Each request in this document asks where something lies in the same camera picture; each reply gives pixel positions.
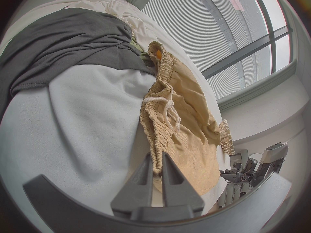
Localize black garment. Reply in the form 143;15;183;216
0;7;156;121

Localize round woven basket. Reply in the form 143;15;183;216
219;119;235;156

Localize olive green garment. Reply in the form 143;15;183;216
129;34;156;68

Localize pale grey garment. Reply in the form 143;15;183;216
0;64;157;204

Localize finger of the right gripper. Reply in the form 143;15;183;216
219;170;237;181

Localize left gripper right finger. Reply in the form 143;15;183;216
160;152;206;213

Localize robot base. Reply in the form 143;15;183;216
217;180;252;209

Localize white garment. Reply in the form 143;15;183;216
65;0;157;58

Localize tan shorts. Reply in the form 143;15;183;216
139;41;222;196

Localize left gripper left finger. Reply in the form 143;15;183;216
110;152;156;220

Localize bed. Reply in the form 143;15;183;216
0;0;243;216

